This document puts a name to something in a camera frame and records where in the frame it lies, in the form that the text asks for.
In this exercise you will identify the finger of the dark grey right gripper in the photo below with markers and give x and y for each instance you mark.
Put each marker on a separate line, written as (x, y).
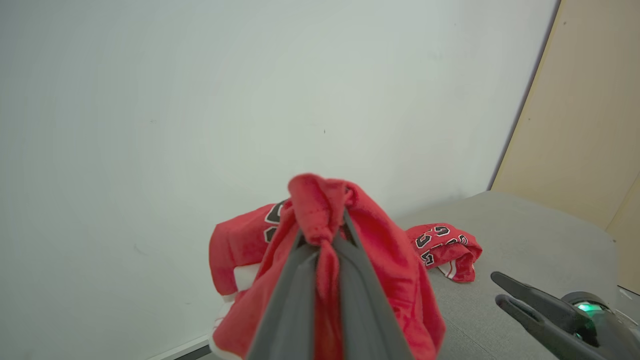
(550, 330)
(535, 297)

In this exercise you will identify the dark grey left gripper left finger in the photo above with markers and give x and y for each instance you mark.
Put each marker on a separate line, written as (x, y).
(292, 310)

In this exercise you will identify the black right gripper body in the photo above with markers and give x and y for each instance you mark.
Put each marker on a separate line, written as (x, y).
(610, 330)

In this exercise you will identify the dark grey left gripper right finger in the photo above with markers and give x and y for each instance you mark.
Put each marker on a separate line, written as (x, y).
(365, 310)

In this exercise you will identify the red garment with white trim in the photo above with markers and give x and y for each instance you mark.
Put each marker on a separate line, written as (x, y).
(385, 240)

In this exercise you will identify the small red garment black numerals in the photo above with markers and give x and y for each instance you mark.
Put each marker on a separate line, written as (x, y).
(450, 250)

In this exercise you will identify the grey fabric sofa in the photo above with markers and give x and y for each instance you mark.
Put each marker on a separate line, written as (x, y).
(525, 235)

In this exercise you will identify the white and black baseboard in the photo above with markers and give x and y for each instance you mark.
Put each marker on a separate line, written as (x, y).
(180, 349)

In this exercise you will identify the beige wall board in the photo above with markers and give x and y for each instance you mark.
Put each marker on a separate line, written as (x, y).
(590, 125)

